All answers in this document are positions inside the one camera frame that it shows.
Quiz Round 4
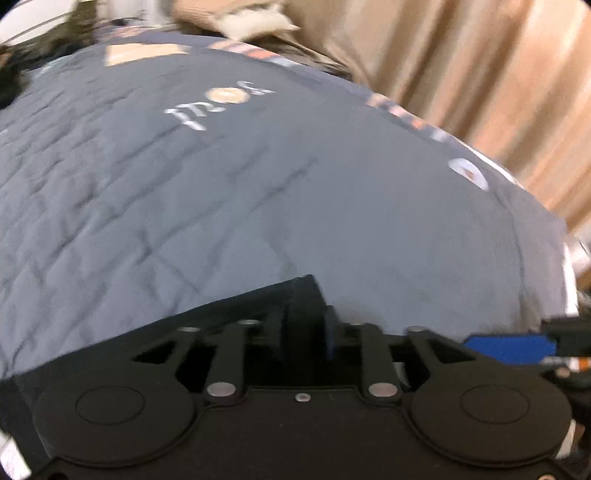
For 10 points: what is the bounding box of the grey printed quilt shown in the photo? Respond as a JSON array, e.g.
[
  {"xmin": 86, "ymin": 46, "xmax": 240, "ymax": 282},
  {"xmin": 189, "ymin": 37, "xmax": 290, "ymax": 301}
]
[{"xmin": 0, "ymin": 34, "xmax": 573, "ymax": 379}]

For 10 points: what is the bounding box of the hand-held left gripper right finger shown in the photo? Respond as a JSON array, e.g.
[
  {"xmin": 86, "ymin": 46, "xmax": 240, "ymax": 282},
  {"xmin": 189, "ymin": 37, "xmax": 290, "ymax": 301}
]
[{"xmin": 323, "ymin": 307, "xmax": 484, "ymax": 405}]

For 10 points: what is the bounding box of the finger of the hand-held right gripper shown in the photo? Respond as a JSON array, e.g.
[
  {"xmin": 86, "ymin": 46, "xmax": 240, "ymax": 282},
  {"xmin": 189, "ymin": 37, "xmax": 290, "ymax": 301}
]
[{"xmin": 462, "ymin": 316, "xmax": 591, "ymax": 367}]

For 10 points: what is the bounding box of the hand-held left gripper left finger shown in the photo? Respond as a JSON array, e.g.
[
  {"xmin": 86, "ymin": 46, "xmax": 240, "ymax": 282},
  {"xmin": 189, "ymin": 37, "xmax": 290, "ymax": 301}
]
[{"xmin": 131, "ymin": 308, "xmax": 289, "ymax": 403}]

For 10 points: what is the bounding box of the beige curtain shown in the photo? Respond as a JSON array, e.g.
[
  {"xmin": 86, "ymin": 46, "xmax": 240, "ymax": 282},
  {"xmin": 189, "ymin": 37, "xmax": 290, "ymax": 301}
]
[{"xmin": 295, "ymin": 0, "xmax": 591, "ymax": 234}]

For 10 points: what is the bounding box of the black fleece sweater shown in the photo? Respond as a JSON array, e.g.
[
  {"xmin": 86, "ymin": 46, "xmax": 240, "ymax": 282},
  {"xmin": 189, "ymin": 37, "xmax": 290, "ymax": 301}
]
[{"xmin": 0, "ymin": 274, "xmax": 416, "ymax": 462}]

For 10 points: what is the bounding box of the beige and white pillow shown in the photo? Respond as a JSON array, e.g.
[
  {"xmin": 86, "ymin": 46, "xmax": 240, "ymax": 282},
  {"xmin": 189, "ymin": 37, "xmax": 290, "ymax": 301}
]
[{"xmin": 173, "ymin": 0, "xmax": 301, "ymax": 40}]

